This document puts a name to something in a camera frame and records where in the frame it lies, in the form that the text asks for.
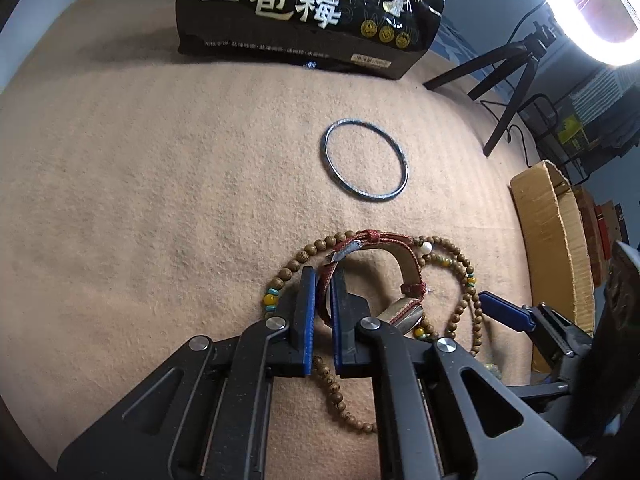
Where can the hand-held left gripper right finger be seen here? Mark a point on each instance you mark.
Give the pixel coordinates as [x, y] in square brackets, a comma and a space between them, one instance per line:
[339, 320]

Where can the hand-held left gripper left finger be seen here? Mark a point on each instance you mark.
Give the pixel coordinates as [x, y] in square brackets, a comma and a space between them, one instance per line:
[310, 305]

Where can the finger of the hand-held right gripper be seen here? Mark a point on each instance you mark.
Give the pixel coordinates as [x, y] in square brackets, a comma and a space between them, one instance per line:
[505, 311]

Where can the cardboard box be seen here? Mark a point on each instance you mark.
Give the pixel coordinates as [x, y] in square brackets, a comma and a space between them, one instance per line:
[550, 240]

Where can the silver blue bangle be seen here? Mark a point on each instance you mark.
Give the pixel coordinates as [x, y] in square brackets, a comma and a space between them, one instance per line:
[365, 160]

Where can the beige blanket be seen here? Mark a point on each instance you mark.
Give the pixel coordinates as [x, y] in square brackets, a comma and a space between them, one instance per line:
[175, 185]

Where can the black tripod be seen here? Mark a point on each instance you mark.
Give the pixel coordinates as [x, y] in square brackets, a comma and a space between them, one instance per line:
[505, 75]

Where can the black snack bag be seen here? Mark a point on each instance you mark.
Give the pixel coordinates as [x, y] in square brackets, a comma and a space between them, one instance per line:
[310, 5]

